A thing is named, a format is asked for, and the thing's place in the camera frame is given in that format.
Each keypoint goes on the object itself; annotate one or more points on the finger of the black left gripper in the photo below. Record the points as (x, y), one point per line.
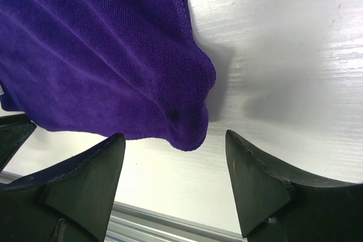
(15, 130)

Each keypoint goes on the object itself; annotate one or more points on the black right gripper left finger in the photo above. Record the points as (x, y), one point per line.
(69, 201)

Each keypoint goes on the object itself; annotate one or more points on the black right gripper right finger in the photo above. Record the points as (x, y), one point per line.
(277, 201)

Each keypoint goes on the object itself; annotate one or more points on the purple towel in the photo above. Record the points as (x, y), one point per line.
(106, 67)

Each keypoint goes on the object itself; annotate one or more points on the aluminium mounting rail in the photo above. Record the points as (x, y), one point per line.
(128, 224)

